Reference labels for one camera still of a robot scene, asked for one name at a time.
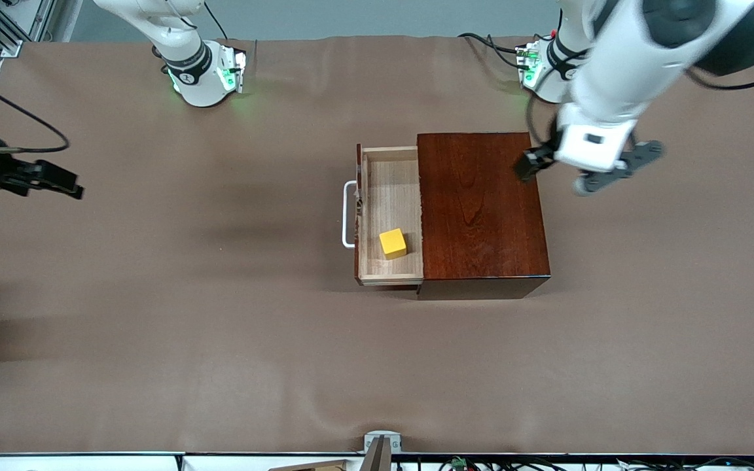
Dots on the grey metal mount clamp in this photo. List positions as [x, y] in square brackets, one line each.
[374, 435]

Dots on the dark red wooden cabinet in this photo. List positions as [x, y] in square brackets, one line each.
[482, 216]

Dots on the yellow cube block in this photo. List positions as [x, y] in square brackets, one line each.
[392, 243]

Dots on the tan wooden board piece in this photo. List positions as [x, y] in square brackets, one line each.
[318, 466]

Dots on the green terminal connector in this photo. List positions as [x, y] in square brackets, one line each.
[459, 463]

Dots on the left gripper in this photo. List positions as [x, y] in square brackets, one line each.
[532, 161]

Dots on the aluminium frame profile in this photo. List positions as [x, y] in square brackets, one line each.
[12, 47]

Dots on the brown table cover mat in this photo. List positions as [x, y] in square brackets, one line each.
[154, 392]

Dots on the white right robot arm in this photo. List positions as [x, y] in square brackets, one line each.
[194, 72]

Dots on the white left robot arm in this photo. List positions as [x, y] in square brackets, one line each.
[619, 65]

